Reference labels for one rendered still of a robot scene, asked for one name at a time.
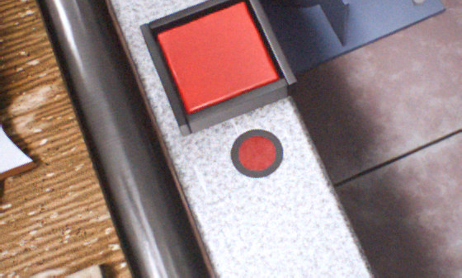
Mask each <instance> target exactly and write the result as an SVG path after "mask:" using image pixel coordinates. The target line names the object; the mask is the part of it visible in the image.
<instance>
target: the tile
mask: <svg viewBox="0 0 462 278"><path fill-rule="evenodd" d="M31 167H36V165H35V164H34V162H33V161H31V160H30V159H29V158H28V157H27V156H26V155H25V154H23V152H22V151H21V150H20V149H19V148H17V147H16V145H15V144H14V143H13V142H12V141H10V140H9V138H8V136H7V134H6V132H5V129H4V127H3V124H2V118H1V115H0V181H1V180H2V179H4V178H7V177H9V176H12V175H16V174H17V173H20V172H23V171H25V170H27V169H30V168H31Z"/></svg>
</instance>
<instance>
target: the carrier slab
mask: <svg viewBox="0 0 462 278"><path fill-rule="evenodd" d="M0 55H1V64H0V115H1V118H2V124H3V127H4V129H5V132H6V134H7V136H8V138H9V140H10V141H12V142H13V143H14V144H15V145H16V147H17V148H19V149H20V150H21V151H22V152H23V154H25V155H26V156H27V157H28V158H29V159H30V160H31V161H33V162H34V164H35V165H36V167H31V168H30V169H27V170H25V171H23V172H20V173H17V174H16V175H12V176H9V177H7V178H4V179H2V180H1V181H0V278H63V277H64V276H70V275H71V274H73V273H75V272H77V271H80V270H82V269H86V268H88V267H90V266H93V265H98V266H99V267H100V268H101V269H103V271H104V272H105V274H106V277H107V278H135V277H134V274H133V269H132V267H131V265H130V261H129V259H128V257H127V255H126V250H125V246H124V244H123V242H122V240H121V237H120V231H119V229H118V228H117V225H116V222H115V219H114V216H113V213H112V210H111V207H110V204H109V201H108V200H107V198H106V192H105V189H104V187H103V185H102V183H101V179H100V174H99V172H98V170H97V167H96V164H95V162H94V160H93V156H92V152H91V149H90V147H89V145H88V142H87V140H86V135H85V133H84V130H83V127H82V125H81V122H80V120H79V115H78V113H77V110H76V107H75V105H74V103H73V97H72V95H71V93H70V91H69V88H68V84H67V82H66V80H65V76H64V72H63V70H62V67H61V66H60V63H59V60H58V55H57V53H56V51H55V48H54V45H53V42H52V40H51V38H50V33H49V30H48V27H47V25H46V23H45V19H44V18H43V12H42V11H41V8H40V5H39V3H38V0H0Z"/></svg>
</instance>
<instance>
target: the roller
mask: <svg viewBox="0 0 462 278"><path fill-rule="evenodd" d="M38 3H39V5H40V8H41V11H42V12H43V18H44V19H45V23H46V25H47V27H48V30H49V33H50V38H51V40H52V42H53V45H54V48H55V51H56V53H57V55H58V60H59V63H60V66H61V67H62V70H63V72H64V76H65V80H66V82H67V84H68V88H69V91H70V93H71V95H72V97H73V103H74V105H75V107H76V110H77V113H78V115H79V120H80V122H81V125H82V127H83V130H84V133H85V135H86V140H87V142H88V145H89V147H90V149H91V152H92V156H93V160H94V162H95V164H96V167H97V170H98V172H99V174H100V179H101V183H102V185H103V187H104V189H105V192H106V198H107V200H108V201H109V204H110V207H111V210H112V213H113V216H114V219H115V222H116V225H117V228H118V229H119V231H120V237H121V240H122V242H123V244H124V246H125V250H126V255H127V257H128V259H129V261H130V265H131V267H132V269H133V274H134V277H135V278H201V277H200V274H199V272H198V270H197V268H196V264H195V260H194V258H193V256H192V254H191V250H190V248H189V247H188V242H187V240H186V236H185V234H184V233H183V230H182V225H181V223H180V220H179V218H178V217H177V213H176V211H175V207H174V205H173V203H172V200H171V197H170V195H169V194H168V189H167V186H166V184H165V181H164V180H163V176H162V173H161V170H160V167H159V166H158V162H157V160H156V158H155V156H154V152H153V149H152V147H151V144H150V142H149V140H148V135H147V134H146V131H145V128H144V126H143V123H142V121H141V117H140V115H139V112H138V110H137V107H136V105H135V103H134V98H133V96H132V94H131V92H130V88H129V87H128V84H127V80H126V78H125V75H124V73H123V71H122V68H121V66H120V61H119V60H118V57H117V54H116V52H115V49H114V47H113V43H112V41H111V38H110V36H109V33H108V31H107V29H106V24H105V22H104V20H103V18H102V15H101V13H100V10H99V6H98V4H97V0H38Z"/></svg>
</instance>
